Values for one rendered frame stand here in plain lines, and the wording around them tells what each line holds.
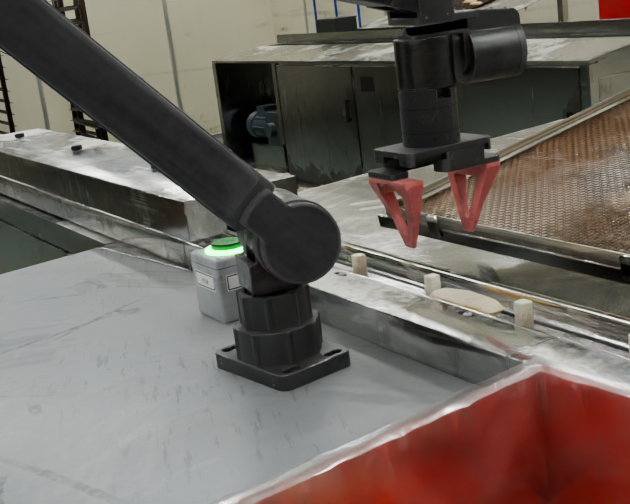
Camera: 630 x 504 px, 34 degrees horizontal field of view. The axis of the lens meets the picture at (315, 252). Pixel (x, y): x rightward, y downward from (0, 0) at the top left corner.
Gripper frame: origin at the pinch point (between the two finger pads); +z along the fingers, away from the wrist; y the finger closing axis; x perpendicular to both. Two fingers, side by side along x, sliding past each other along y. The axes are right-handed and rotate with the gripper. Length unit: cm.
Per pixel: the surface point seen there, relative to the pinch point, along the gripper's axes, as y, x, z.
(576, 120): 43.4, 24.1, -2.7
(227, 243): -13.1, 22.8, 1.8
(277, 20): 370, 692, 3
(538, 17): 370, 382, 11
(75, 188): -8, 92, 4
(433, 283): 0.1, 2.1, 6.0
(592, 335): 1.6, -18.8, 7.2
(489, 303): 0.3, -6.6, 6.4
